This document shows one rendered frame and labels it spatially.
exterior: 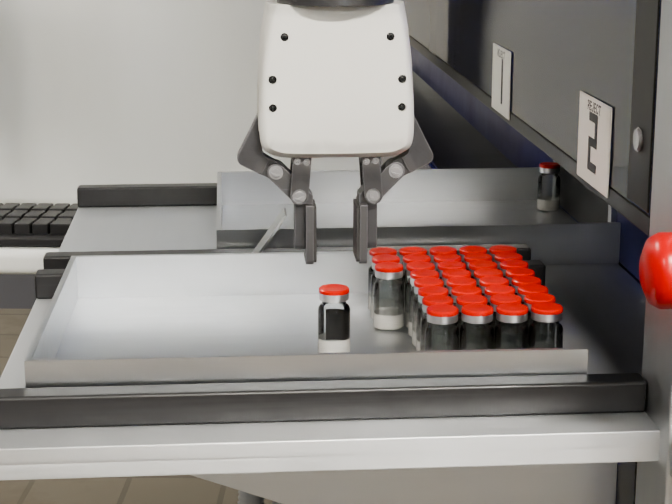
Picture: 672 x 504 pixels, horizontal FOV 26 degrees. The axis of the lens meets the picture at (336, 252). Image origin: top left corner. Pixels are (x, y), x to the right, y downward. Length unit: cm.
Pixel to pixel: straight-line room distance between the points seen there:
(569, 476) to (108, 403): 31
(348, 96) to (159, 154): 91
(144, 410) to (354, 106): 23
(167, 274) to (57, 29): 74
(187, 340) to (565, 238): 37
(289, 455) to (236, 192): 65
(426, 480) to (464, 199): 58
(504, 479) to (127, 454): 26
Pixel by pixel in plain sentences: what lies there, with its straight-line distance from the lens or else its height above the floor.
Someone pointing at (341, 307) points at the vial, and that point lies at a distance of 97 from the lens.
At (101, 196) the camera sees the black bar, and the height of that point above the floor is 89.
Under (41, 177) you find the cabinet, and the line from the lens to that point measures 185.
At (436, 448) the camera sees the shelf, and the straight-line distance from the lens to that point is 85.
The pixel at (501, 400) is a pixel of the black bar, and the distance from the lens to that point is 88.
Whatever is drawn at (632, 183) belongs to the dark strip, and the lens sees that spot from 92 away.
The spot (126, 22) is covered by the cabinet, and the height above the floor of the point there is 103.
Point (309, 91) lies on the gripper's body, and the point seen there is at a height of 106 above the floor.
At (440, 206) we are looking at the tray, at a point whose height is 88.
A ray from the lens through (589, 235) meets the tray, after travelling 125.
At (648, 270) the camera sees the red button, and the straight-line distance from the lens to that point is 76.
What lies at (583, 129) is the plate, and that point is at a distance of 104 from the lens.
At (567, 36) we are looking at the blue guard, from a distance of 109.
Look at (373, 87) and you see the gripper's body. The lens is 93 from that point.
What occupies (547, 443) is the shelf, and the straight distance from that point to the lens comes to 86.
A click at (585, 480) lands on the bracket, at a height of 81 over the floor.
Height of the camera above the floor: 119
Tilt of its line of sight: 14 degrees down
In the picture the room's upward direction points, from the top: straight up
